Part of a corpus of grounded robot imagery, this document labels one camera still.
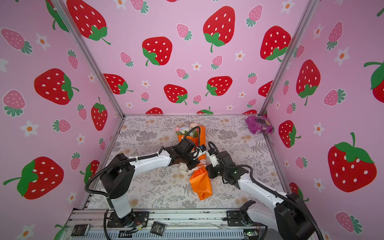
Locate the white ribbon strip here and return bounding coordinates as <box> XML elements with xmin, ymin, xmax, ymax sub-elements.
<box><xmin>179</xmin><ymin>164</ymin><xmax>207</xmax><ymax>176</ymax></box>

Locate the white rose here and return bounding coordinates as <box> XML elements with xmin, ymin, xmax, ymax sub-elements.
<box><xmin>176</xmin><ymin>127</ymin><xmax>191</xmax><ymax>136</ymax></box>

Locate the orange wrapping paper sheet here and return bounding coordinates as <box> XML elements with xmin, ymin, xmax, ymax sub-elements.
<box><xmin>177</xmin><ymin>126</ymin><xmax>213</xmax><ymax>201</ymax></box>

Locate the light pink fake rose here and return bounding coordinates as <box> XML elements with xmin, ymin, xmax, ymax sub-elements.
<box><xmin>189</xmin><ymin>123</ymin><xmax>198</xmax><ymax>130</ymax></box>

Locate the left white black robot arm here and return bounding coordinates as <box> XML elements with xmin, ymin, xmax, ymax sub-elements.
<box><xmin>85</xmin><ymin>138</ymin><xmax>207</xmax><ymax>220</ymax></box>

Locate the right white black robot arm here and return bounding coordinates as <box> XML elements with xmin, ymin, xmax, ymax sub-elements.
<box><xmin>206</xmin><ymin>150</ymin><xmax>324</xmax><ymax>240</ymax></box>

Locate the purple snack packet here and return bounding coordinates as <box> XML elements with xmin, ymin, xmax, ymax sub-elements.
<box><xmin>246</xmin><ymin>116</ymin><xmax>274</xmax><ymax>135</ymax></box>

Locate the black tag middle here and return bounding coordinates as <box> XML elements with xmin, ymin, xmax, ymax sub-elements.
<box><xmin>151</xmin><ymin>221</ymin><xmax>167</xmax><ymax>237</ymax></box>

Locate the black tag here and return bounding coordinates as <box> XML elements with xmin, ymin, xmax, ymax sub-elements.
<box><xmin>71</xmin><ymin>225</ymin><xmax>90</xmax><ymax>237</ymax></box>
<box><xmin>151</xmin><ymin>221</ymin><xmax>167</xmax><ymax>237</ymax></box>

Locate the black tag left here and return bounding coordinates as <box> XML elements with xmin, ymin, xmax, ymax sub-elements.
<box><xmin>71</xmin><ymin>225</ymin><xmax>90</xmax><ymax>237</ymax></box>

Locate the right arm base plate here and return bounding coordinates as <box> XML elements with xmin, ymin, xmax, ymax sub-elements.
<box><xmin>226</xmin><ymin>211</ymin><xmax>265</xmax><ymax>227</ymax></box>

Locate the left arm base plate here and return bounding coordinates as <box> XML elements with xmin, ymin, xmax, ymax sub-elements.
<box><xmin>107</xmin><ymin>211</ymin><xmax>150</xmax><ymax>228</ymax></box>

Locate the aluminium front rail frame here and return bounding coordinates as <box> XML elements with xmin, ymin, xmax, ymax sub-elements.
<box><xmin>56</xmin><ymin>209</ymin><xmax>282</xmax><ymax>240</ymax></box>

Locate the right aluminium corner post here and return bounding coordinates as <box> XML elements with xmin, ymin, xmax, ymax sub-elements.
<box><xmin>258</xmin><ymin>0</ymin><xmax>320</xmax><ymax>116</ymax></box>

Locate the aluminium corner post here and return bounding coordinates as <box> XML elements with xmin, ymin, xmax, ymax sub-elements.
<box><xmin>258</xmin><ymin>0</ymin><xmax>320</xmax><ymax>116</ymax></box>
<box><xmin>52</xmin><ymin>0</ymin><xmax>125</xmax><ymax>119</ymax></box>

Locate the left aluminium corner post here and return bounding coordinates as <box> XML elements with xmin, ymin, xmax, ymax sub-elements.
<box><xmin>52</xmin><ymin>0</ymin><xmax>125</xmax><ymax>119</ymax></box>

